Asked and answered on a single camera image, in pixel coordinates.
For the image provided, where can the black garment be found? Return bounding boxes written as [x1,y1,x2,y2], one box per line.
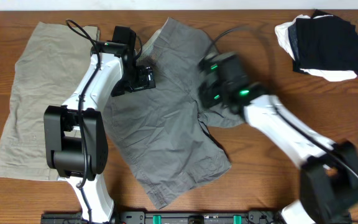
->
[288,10,358,77]

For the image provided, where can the white garment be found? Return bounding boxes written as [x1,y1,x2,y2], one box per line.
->
[275,14,357,82]

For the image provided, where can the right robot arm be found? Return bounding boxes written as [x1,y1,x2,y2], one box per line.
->
[198,67,358,223]

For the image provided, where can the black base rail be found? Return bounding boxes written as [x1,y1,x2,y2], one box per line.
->
[40,210,284,224]

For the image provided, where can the khaki folded shorts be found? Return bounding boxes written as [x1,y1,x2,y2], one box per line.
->
[0,22,91,181]

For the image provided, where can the grey shorts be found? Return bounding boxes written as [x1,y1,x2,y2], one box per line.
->
[102,18,242,209]

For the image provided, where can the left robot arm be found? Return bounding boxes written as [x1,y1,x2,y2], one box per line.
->
[41,40,155,223]

